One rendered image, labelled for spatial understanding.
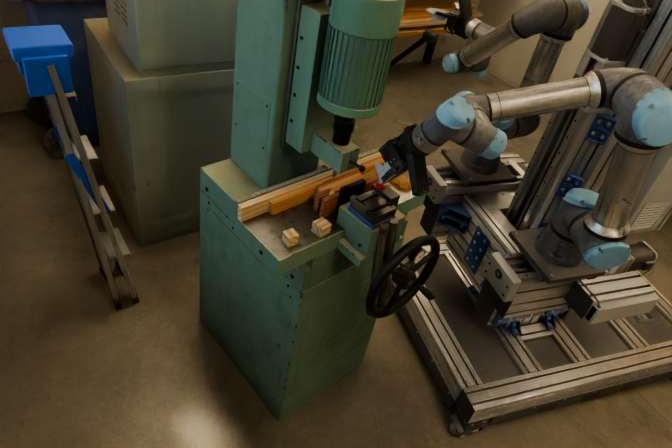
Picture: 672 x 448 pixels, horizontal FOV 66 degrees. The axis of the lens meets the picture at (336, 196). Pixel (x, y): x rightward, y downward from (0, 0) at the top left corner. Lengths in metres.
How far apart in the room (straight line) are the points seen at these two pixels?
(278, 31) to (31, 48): 0.72
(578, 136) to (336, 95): 0.82
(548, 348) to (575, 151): 0.91
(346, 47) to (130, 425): 1.50
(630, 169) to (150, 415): 1.74
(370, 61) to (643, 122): 0.63
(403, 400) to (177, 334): 0.96
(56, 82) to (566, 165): 1.62
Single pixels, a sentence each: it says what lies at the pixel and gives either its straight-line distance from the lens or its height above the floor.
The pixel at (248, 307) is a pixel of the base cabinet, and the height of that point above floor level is 0.41.
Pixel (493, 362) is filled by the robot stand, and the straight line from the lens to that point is 2.23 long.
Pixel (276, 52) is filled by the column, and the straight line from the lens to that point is 1.48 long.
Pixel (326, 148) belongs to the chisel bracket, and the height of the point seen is 1.05.
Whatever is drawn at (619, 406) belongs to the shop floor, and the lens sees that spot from 2.69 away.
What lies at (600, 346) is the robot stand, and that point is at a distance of 2.55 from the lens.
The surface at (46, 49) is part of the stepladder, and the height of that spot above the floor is 1.15.
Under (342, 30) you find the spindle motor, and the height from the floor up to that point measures 1.42.
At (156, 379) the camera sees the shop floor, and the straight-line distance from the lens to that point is 2.21.
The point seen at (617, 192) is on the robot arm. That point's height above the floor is 1.18.
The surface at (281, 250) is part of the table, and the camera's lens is 1.37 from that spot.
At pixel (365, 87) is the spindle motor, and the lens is 1.34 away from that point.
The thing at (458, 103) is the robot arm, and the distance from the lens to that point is 1.21.
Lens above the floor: 1.85
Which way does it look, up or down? 37 degrees down
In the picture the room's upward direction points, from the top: 12 degrees clockwise
